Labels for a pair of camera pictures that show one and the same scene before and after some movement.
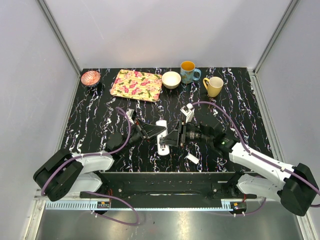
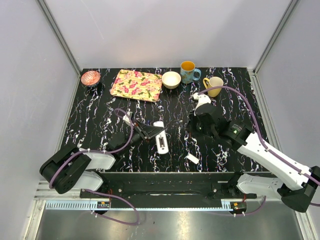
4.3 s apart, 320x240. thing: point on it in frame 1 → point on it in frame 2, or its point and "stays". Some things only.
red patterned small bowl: (90, 77) stays
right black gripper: (172, 139) → (192, 118)
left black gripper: (149, 131) stays
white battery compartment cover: (192, 158) stays
